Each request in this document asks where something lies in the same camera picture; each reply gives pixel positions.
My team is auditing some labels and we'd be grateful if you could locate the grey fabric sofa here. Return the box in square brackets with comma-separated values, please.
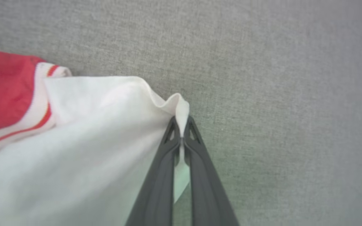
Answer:
[0, 0, 362, 226]

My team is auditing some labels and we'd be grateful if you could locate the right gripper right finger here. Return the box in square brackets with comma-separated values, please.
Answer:
[183, 116, 240, 226]

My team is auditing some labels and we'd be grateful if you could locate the red and white basketball jersey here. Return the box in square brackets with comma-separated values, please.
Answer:
[0, 51, 190, 226]

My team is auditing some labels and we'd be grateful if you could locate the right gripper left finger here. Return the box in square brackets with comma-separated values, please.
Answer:
[125, 116, 182, 226]

